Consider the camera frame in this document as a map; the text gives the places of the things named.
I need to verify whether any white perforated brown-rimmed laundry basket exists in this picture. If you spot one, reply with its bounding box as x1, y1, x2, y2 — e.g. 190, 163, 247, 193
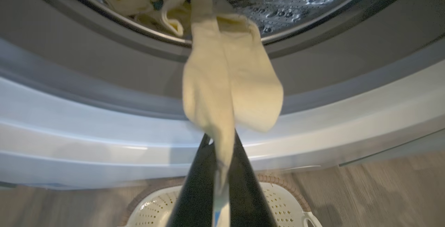
120, 174, 322, 227

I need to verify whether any white front-load washing machine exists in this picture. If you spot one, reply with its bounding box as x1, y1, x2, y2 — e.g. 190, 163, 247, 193
0, 0, 445, 190

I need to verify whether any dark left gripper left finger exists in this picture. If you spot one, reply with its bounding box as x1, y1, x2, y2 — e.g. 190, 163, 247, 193
166, 133, 218, 227

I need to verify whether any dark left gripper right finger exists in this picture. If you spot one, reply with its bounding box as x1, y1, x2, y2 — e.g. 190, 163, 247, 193
228, 131, 278, 227

